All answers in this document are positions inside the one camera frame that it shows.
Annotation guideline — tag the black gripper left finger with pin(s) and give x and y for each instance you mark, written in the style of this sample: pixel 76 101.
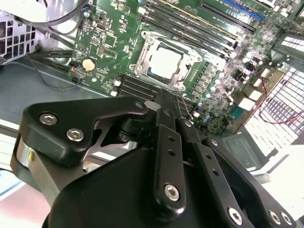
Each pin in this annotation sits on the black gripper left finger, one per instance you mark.
pixel 71 118

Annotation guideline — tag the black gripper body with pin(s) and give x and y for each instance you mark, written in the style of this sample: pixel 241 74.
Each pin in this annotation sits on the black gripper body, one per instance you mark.
pixel 107 202

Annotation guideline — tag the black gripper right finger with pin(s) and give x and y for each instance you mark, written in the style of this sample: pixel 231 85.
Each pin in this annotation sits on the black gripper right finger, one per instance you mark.
pixel 221 190

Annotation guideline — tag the metal socket cover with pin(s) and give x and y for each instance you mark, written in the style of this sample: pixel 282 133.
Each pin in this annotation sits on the metal socket cover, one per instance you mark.
pixel 150 46

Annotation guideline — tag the silver CPU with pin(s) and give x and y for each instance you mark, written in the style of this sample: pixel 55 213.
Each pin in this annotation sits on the silver CPU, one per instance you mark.
pixel 165 61

